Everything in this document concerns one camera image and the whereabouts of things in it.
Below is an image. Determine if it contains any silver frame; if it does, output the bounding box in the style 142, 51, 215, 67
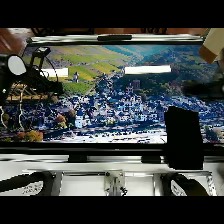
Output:
0, 33, 224, 197

